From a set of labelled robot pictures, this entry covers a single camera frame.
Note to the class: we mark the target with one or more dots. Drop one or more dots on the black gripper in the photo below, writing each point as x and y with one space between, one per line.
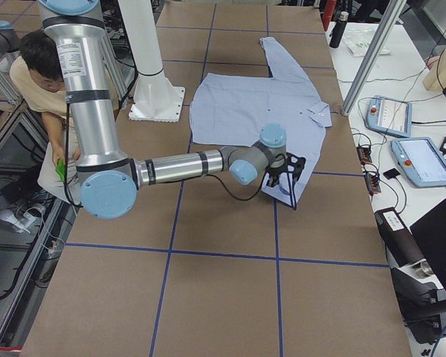
274 170

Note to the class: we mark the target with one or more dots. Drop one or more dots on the light blue striped shirt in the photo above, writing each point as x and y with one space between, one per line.
233 110

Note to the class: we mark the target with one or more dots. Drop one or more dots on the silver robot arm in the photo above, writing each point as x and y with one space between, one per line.
109 178

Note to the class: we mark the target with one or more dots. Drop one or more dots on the orange connector board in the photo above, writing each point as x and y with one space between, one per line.
364 155

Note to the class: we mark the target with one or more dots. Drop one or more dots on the upper teach pendant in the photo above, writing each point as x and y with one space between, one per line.
389 116

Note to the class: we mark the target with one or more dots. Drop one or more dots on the teach pendant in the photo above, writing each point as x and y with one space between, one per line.
420 161
389 116

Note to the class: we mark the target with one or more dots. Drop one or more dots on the brown paper roll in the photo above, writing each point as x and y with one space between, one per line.
397 237

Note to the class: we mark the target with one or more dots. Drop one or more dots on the lower teach pendant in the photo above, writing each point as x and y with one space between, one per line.
420 161

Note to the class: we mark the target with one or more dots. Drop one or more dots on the black water bottle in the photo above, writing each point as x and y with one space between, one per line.
338 29

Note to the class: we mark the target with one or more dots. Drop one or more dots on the black monitor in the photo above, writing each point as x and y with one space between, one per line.
429 232

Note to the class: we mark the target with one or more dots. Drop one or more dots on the person in beige shirt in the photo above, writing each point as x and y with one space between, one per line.
37 75

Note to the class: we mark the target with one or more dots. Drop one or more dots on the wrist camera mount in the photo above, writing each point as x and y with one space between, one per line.
294 166

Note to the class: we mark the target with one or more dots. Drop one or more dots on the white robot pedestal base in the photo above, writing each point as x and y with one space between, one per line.
154 98

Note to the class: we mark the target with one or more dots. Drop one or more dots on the green handled tool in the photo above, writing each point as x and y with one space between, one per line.
62 170

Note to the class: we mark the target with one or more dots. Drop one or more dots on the aluminium frame post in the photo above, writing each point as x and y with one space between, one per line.
382 32

